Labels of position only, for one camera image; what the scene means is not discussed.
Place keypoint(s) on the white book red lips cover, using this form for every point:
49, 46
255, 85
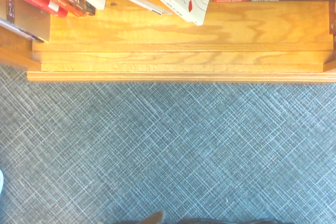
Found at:
193, 11

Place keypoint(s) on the grey white thin book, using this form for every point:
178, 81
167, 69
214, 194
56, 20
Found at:
152, 6

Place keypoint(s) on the small dark green book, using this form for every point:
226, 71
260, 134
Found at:
88, 7

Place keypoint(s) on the orange book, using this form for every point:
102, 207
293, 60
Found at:
72, 7

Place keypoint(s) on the brown cover book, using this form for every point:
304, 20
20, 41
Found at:
31, 22

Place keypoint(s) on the wooden oak bookcase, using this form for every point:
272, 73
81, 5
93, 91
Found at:
183, 32

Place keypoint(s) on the dark brown wooden table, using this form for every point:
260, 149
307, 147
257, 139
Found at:
156, 219

